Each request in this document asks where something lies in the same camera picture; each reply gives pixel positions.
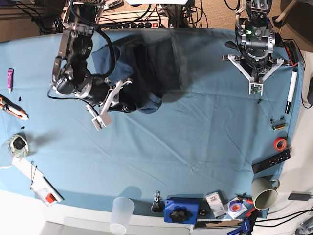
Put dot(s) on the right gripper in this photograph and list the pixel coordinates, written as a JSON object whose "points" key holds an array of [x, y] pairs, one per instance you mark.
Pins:
{"points": [[96, 91]]}

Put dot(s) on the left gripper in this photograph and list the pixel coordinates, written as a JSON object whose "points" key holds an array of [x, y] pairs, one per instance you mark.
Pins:
{"points": [[256, 65]]}

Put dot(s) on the dark blue T-shirt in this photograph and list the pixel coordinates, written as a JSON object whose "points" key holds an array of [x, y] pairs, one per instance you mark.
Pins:
{"points": [[153, 69]]}

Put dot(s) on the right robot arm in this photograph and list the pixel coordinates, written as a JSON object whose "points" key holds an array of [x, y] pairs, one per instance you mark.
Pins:
{"points": [[71, 78]]}

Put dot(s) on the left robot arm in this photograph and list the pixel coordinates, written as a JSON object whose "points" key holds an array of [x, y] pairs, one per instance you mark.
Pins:
{"points": [[254, 41]]}

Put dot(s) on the white black marker pen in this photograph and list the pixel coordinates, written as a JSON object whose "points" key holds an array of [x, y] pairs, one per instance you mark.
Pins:
{"points": [[291, 90]]}

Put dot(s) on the orange black clamp tool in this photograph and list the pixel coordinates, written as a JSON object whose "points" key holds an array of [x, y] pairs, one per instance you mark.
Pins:
{"points": [[291, 50]]}

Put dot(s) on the AA battery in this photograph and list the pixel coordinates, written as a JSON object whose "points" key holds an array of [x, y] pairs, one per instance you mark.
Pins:
{"points": [[278, 127]]}

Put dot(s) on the red tape roll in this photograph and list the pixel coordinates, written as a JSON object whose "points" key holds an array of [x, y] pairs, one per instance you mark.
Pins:
{"points": [[280, 144]]}

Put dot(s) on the light blue table cloth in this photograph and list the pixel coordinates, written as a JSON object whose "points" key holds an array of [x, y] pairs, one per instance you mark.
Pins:
{"points": [[204, 137]]}

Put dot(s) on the white power strip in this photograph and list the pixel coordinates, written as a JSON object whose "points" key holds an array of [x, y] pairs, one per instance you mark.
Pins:
{"points": [[135, 19]]}

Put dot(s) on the black remote control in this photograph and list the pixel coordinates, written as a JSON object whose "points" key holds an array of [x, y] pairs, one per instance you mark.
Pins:
{"points": [[271, 161]]}

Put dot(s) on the translucent plastic cup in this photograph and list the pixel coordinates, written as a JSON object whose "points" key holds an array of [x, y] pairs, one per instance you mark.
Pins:
{"points": [[122, 211]]}

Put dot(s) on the glass jar with black lid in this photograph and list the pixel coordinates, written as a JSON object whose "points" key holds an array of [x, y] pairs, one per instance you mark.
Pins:
{"points": [[17, 146]]}

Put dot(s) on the blue box with black knob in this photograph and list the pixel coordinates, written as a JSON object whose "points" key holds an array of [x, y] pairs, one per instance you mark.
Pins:
{"points": [[181, 210]]}

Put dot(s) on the white paper strip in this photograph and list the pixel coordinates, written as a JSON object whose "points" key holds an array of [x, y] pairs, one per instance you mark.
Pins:
{"points": [[38, 180]]}

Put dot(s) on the orange utility knife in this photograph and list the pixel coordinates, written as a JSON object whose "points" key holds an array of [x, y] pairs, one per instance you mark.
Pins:
{"points": [[13, 109]]}

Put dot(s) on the pink glue tube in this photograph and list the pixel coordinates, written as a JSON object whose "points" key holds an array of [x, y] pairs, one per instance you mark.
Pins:
{"points": [[10, 79]]}

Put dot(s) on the white labelled packet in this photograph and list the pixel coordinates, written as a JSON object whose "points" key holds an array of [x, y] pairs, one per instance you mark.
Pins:
{"points": [[215, 203]]}

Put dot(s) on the grey-green ceramic mug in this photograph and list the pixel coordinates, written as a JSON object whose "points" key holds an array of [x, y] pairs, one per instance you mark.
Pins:
{"points": [[264, 193]]}

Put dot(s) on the black power adapter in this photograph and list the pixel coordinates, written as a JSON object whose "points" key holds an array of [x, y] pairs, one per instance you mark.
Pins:
{"points": [[299, 196]]}

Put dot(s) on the blue clamp bottom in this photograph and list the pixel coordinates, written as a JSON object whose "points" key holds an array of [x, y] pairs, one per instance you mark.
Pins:
{"points": [[246, 226]]}

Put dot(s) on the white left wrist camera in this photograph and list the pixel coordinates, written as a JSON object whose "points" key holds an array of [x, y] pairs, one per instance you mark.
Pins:
{"points": [[256, 88]]}

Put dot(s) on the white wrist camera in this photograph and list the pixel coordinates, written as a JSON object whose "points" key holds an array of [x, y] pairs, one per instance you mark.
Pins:
{"points": [[101, 121], [256, 88]]}

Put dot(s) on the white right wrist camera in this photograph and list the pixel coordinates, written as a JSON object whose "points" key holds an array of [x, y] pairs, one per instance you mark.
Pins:
{"points": [[101, 121]]}

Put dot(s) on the red handled pliers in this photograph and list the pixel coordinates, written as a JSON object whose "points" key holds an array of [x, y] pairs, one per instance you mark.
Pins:
{"points": [[244, 198]]}

